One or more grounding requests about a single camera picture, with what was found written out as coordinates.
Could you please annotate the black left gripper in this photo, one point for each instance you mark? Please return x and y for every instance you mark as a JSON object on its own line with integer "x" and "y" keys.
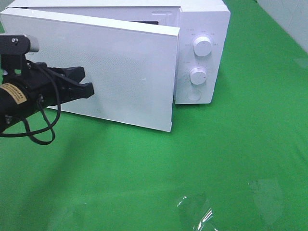
{"x": 28, "y": 93}

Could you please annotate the white microwave door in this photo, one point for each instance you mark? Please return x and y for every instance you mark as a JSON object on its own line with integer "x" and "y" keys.
{"x": 128, "y": 53}

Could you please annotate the round white door button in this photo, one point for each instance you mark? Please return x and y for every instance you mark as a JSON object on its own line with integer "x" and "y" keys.
{"x": 194, "y": 95}

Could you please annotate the white round knob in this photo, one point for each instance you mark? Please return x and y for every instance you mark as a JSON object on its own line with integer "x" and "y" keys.
{"x": 202, "y": 46}
{"x": 198, "y": 76}

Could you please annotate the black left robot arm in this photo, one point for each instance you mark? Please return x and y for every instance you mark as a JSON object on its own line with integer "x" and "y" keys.
{"x": 9, "y": 119}

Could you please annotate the white microwave oven body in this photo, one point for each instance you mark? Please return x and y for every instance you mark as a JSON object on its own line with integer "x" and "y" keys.
{"x": 193, "y": 18}

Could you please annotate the clear plastic wrap piece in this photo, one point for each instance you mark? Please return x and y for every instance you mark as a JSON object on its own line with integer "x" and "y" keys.
{"x": 196, "y": 213}

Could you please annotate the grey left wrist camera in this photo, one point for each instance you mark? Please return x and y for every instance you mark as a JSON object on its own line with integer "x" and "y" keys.
{"x": 13, "y": 48}

